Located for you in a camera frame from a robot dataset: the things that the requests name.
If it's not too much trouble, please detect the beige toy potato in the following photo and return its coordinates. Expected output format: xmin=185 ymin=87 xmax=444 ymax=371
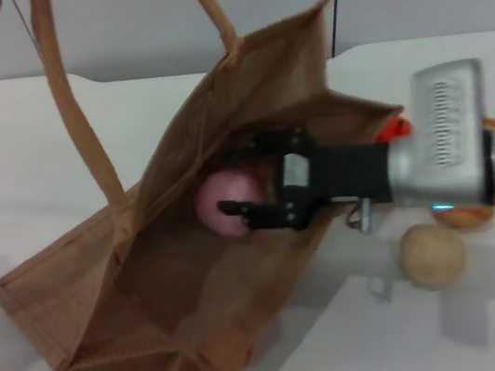
xmin=396 ymin=217 xmax=473 ymax=297

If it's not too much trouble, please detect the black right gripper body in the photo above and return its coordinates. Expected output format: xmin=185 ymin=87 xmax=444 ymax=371
xmin=267 ymin=119 xmax=400 ymax=233

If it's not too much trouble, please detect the silver right arm cable connector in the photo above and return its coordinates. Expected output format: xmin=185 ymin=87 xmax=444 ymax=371
xmin=341 ymin=196 xmax=379 ymax=237

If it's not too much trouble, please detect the striped toy bread loaf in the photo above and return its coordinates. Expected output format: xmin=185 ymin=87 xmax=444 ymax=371
xmin=425 ymin=115 xmax=495 ymax=236

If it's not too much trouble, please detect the pink toy peach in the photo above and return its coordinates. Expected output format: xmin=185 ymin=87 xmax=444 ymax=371
xmin=190 ymin=164 xmax=270 ymax=245

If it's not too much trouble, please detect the silver ribbed wrist camera housing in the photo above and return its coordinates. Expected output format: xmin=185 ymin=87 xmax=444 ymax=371
xmin=397 ymin=55 xmax=495 ymax=179

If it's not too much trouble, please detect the thin dark background cable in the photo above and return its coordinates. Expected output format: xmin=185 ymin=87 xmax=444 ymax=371
xmin=322 ymin=0 xmax=358 ymax=60

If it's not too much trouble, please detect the brown jute handbag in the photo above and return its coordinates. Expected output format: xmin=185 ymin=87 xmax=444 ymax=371
xmin=0 ymin=0 xmax=447 ymax=371

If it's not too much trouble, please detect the orange toy persimmon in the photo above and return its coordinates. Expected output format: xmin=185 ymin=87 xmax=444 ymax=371
xmin=370 ymin=113 xmax=414 ymax=147

